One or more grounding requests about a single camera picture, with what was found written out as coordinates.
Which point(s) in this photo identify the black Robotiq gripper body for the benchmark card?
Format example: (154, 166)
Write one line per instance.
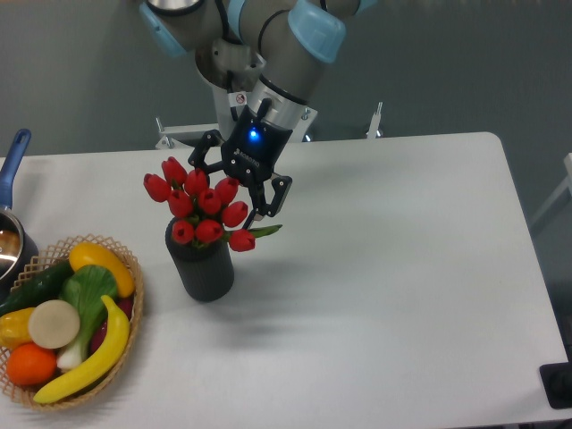
(250, 153)

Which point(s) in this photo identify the red tulip bouquet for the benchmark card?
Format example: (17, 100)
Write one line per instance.
(202, 215)

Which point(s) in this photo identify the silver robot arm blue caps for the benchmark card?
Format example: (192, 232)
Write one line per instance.
(263, 60)

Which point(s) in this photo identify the dark grey ribbed vase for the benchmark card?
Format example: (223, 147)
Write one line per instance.
(206, 274)

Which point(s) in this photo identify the yellow squash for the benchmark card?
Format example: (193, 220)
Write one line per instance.
(89, 253)

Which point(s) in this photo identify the purple red vegetable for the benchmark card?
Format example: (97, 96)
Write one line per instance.
(126, 305)

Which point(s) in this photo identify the green bok choy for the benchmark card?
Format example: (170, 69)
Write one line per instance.
(84, 291)

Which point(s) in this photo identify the woven wicker basket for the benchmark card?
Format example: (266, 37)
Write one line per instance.
(52, 255)

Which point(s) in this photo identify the green cucumber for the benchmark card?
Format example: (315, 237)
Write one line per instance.
(42, 287)

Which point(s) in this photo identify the beige round disc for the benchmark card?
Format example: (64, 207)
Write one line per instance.
(54, 324)

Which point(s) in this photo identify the yellow bell pepper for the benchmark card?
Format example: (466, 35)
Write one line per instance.
(14, 328)

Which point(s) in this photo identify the yellow banana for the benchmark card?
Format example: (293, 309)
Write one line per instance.
(94, 367)

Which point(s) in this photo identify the orange fruit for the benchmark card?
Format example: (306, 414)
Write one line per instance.
(30, 364)

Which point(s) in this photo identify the black device at table edge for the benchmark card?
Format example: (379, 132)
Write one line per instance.
(556, 380)

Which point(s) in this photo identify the blue handled saucepan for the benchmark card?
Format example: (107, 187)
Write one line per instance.
(17, 247)

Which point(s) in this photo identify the white furniture frame right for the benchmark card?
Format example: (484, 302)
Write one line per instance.
(557, 200)

